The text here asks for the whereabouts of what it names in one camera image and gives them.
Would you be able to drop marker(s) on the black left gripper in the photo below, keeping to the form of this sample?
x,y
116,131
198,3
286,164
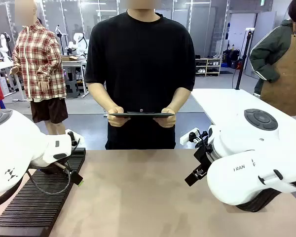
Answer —
x,y
55,168

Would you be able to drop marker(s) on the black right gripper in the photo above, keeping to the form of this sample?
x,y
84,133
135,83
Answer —
x,y
204,158

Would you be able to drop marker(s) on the black tablet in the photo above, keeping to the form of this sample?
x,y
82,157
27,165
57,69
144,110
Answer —
x,y
140,114

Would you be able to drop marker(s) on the person's right forearm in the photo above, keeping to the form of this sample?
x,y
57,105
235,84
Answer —
x,y
101,96

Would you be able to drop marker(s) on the person's left forearm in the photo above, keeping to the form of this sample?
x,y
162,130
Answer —
x,y
180,98

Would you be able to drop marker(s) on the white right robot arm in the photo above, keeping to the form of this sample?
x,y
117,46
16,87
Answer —
x,y
236,177

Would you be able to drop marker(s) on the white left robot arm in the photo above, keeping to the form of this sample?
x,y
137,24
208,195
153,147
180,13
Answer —
x,y
14,138

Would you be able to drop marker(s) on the black ribbed PCB rack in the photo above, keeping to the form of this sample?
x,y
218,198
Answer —
x,y
256,205
39,209

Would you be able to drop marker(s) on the person's left hand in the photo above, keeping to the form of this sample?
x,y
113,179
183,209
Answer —
x,y
166,119

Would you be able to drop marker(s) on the person's right hand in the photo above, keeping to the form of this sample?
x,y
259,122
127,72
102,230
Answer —
x,y
117,118

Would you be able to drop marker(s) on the white desk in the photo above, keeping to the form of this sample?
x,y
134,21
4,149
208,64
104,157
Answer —
x,y
75,74

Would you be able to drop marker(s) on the wooden shoe shelf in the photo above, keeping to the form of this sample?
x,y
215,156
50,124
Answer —
x,y
208,66

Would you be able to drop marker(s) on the cardboard box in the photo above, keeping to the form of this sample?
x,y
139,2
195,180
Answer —
x,y
70,58

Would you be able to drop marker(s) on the black tripod pole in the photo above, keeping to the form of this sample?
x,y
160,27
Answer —
x,y
244,59

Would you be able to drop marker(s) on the person in black t-shirt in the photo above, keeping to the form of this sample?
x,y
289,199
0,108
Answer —
x,y
138,61

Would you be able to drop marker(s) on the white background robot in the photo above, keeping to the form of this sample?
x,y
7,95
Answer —
x,y
78,43
2,45

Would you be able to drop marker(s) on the person in brown apron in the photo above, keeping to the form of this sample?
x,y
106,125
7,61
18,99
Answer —
x,y
286,61

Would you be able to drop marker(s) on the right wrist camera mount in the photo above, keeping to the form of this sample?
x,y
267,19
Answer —
x,y
191,137

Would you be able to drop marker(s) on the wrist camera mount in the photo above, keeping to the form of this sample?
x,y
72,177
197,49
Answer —
x,y
75,138
191,137

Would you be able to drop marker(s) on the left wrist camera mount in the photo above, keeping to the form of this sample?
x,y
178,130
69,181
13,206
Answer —
x,y
75,138

